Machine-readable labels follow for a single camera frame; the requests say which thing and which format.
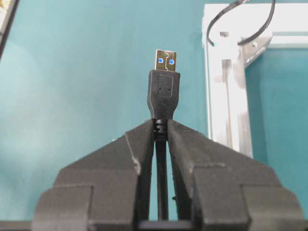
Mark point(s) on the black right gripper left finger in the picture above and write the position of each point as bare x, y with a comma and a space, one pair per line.
106, 190

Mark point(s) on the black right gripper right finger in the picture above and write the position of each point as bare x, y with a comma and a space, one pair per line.
228, 190

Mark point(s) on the aluminium extrusion frame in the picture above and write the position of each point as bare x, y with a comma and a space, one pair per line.
226, 61

